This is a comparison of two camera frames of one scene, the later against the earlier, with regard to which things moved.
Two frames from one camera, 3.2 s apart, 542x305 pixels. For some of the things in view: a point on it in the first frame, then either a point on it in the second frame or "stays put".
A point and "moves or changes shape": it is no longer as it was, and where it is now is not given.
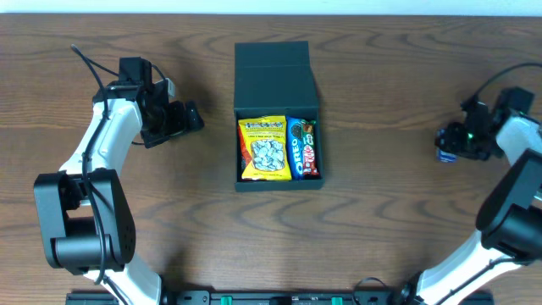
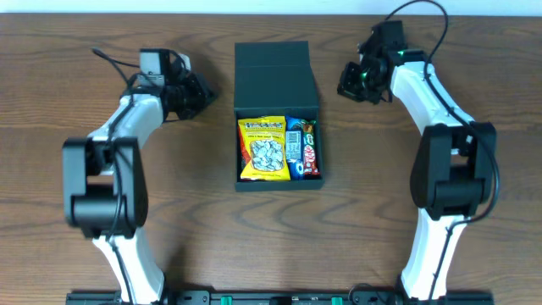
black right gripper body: [449, 141] -> [353, 83]
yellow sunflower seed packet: [267, 140] stays put
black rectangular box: [273, 80] stays put
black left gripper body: [179, 119] -> [200, 94]
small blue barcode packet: [443, 155] moves or changes shape
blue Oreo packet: [295, 129] stays put
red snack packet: [244, 152] stays put
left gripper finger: [194, 120] -> [211, 95]
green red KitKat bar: [309, 156] stays put
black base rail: [284, 298] stays put
